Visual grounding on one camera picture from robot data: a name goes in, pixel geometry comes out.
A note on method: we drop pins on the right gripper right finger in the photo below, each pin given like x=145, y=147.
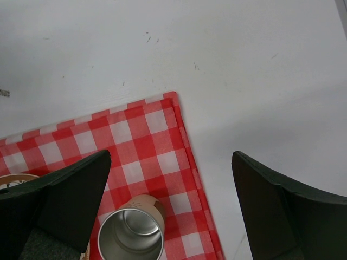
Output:
x=286, y=219

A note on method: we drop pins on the red white checkered cloth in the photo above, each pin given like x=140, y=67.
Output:
x=150, y=154

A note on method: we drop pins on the metal cup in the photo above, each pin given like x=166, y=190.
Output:
x=134, y=231

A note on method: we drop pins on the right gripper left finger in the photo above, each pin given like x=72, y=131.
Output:
x=52, y=217

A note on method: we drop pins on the floral patterned plate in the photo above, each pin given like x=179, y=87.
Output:
x=16, y=179

